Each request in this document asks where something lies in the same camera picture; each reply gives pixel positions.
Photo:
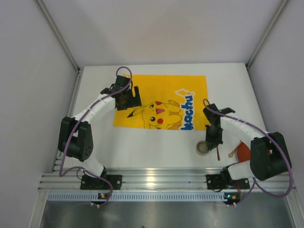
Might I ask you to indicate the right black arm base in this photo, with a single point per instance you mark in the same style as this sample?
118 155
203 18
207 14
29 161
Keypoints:
216 182

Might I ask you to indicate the red plate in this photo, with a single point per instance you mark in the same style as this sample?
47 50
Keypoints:
243 153

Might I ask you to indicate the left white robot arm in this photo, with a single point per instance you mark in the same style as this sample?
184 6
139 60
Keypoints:
76 137

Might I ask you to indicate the yellow Pikachu placemat cloth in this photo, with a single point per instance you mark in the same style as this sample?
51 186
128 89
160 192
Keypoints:
169 102

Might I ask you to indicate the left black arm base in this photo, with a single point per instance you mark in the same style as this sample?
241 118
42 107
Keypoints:
90 183

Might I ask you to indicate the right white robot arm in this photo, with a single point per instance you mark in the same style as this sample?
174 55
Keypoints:
268 152

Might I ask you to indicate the right aluminium frame post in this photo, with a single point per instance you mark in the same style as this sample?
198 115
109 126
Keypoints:
267 32

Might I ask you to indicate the perforated cable tray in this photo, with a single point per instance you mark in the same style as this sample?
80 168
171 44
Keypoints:
143 196

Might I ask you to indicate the aluminium mounting rail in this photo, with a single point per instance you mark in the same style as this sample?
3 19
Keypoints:
137 179

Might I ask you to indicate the gold spoon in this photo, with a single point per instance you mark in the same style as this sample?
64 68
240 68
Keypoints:
231 154

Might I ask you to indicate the copper fork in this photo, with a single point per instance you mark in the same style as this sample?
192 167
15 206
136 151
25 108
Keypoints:
218 154

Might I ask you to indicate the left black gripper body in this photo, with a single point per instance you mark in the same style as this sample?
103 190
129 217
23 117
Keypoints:
129 101

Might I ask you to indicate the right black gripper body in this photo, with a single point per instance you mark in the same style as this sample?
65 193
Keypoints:
213 138

